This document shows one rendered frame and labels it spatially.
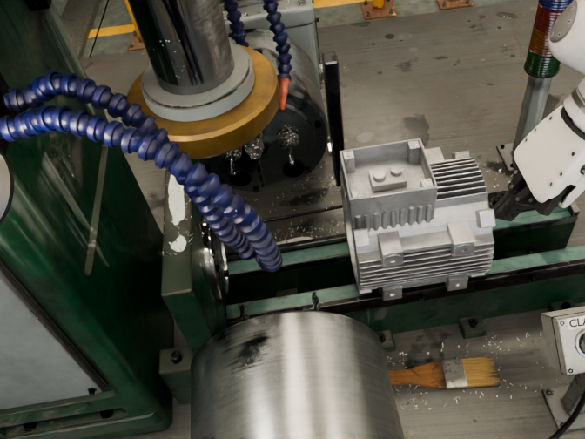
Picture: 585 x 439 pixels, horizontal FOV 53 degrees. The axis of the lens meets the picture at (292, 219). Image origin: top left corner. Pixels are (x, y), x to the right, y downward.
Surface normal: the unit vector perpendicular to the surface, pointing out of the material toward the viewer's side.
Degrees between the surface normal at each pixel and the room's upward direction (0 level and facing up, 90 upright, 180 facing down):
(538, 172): 64
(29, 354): 90
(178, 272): 0
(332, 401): 24
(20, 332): 90
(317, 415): 17
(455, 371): 0
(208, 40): 90
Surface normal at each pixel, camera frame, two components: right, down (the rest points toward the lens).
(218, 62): 0.74, 0.45
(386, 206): 0.09, 0.76
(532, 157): -0.94, -0.14
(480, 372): -0.10, -0.63
